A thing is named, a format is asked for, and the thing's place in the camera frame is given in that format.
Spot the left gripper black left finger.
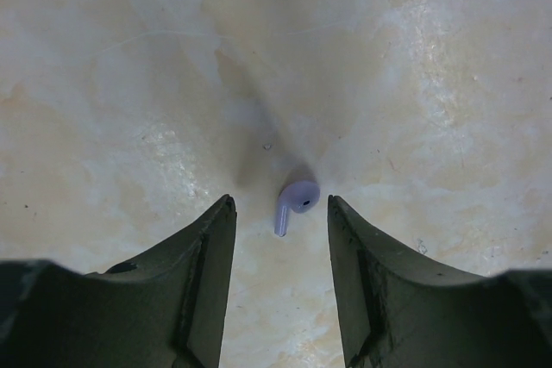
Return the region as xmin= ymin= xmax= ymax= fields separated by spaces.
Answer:
xmin=1 ymin=195 xmax=236 ymax=367

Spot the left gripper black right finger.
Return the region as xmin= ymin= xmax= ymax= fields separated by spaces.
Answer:
xmin=328 ymin=196 xmax=551 ymax=367

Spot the purple earbud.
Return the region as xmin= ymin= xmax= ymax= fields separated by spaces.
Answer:
xmin=274 ymin=180 xmax=321 ymax=237

